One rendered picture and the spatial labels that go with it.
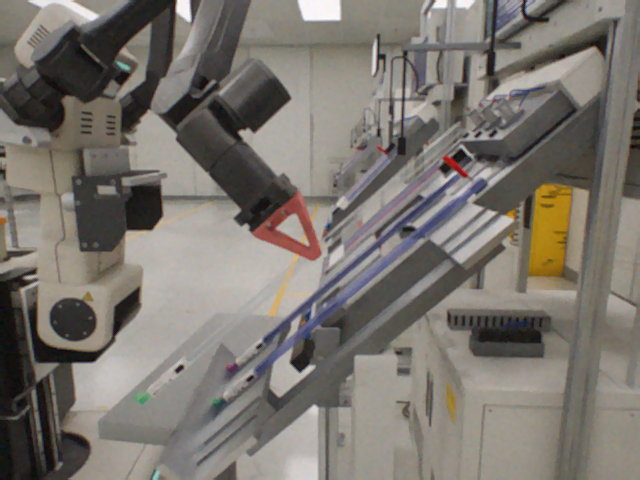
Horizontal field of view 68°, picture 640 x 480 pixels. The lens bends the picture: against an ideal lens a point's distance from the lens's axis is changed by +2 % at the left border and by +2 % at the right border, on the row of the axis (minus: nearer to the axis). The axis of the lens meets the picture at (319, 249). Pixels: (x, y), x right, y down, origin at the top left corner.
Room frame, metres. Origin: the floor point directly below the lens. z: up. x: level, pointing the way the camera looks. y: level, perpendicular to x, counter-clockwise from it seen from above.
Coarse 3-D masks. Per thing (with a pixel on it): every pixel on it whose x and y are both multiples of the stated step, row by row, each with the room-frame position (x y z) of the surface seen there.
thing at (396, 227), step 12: (456, 180) 0.76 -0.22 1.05; (432, 192) 0.77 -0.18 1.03; (420, 204) 0.76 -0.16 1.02; (408, 216) 0.76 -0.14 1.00; (396, 228) 0.76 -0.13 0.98; (384, 240) 0.76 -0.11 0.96; (360, 252) 0.77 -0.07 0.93; (372, 252) 0.76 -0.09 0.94; (348, 264) 0.76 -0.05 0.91; (336, 276) 0.76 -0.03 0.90; (324, 288) 0.76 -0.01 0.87; (312, 300) 0.76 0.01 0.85; (300, 312) 0.76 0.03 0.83; (288, 324) 0.76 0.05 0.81; (264, 336) 0.77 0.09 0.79
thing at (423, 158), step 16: (464, 128) 0.54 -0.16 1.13; (432, 144) 0.54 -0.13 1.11; (448, 144) 0.54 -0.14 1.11; (416, 160) 0.54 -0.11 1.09; (400, 176) 0.54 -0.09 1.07; (384, 192) 0.54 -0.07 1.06; (368, 208) 0.54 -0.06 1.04; (352, 224) 0.54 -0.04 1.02; (320, 240) 0.54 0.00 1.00; (288, 272) 0.54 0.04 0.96; (272, 288) 0.54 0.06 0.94; (256, 304) 0.54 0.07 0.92; (240, 320) 0.54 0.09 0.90; (208, 336) 0.55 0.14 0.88; (224, 336) 0.54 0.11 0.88; (192, 352) 0.54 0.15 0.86; (144, 400) 0.54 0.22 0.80
